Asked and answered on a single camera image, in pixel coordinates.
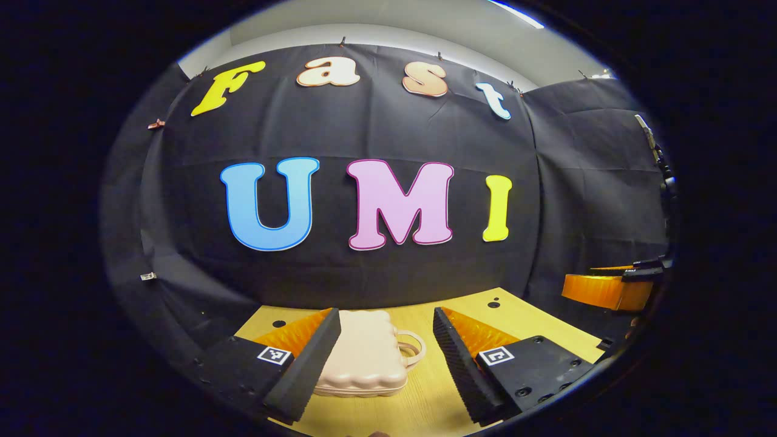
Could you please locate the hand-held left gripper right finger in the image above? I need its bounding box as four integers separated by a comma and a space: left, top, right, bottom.
432, 307, 595, 427

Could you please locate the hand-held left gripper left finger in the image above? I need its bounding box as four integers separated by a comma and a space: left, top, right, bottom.
197, 308, 342, 425

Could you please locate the pink suitcase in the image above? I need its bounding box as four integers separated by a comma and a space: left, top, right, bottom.
313, 310, 427, 398

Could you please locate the dark metal stand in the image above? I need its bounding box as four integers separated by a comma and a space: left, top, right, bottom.
634, 114, 677, 201

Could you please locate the black backdrop cloth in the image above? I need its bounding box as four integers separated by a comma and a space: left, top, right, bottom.
100, 44, 671, 365

